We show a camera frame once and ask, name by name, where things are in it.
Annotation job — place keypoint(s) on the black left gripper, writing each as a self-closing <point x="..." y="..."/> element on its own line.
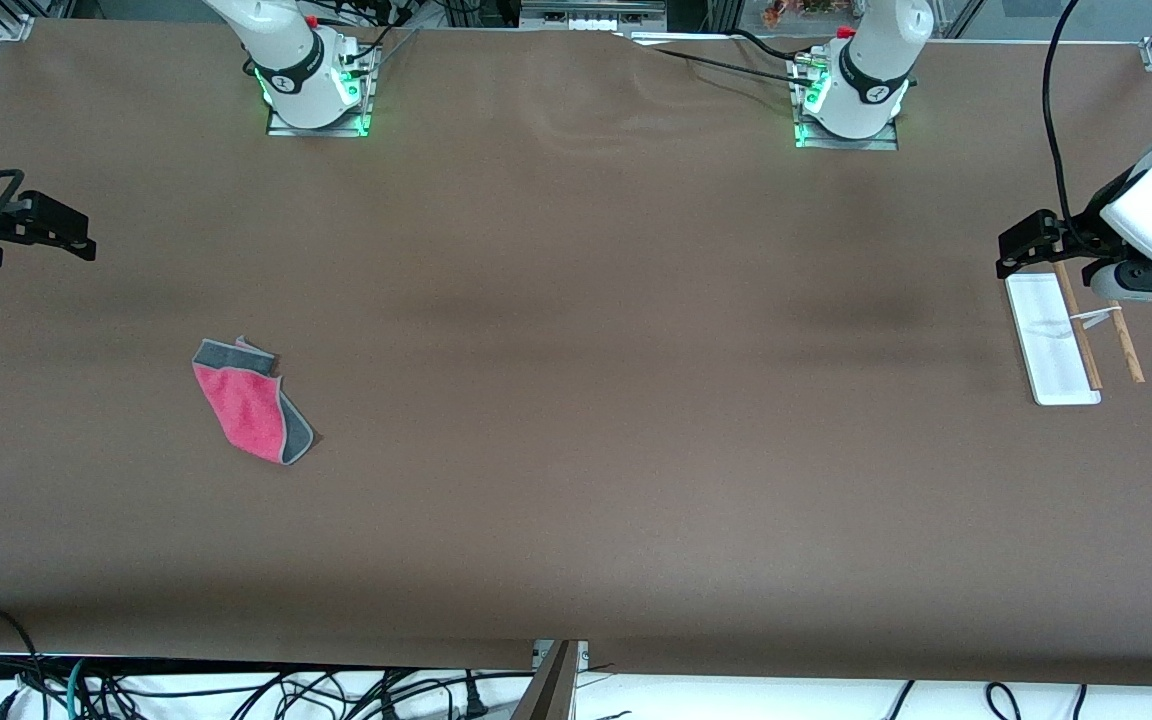
<point x="1085" y="226"/>

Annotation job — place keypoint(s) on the pink and grey towel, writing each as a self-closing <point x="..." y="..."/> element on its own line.
<point x="251" y="405"/>

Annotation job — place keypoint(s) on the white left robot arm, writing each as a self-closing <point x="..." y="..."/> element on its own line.
<point x="871" y="70"/>

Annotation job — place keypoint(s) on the small white rack connector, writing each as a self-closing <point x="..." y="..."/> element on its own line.
<point x="1096" y="318"/>

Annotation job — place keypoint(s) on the orange red background clutter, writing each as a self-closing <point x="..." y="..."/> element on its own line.
<point x="801" y="8"/>

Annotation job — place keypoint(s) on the white power strip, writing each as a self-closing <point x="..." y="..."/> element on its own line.
<point x="591" y="15"/>

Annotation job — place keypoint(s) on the white rack base plate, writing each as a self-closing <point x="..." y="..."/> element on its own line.
<point x="1051" y="345"/>

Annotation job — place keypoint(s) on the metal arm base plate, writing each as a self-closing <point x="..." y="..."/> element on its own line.
<point x="321" y="128"/>
<point x="851" y="143"/>

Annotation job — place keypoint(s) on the grey table support post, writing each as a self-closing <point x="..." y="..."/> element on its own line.
<point x="551" y="685"/>

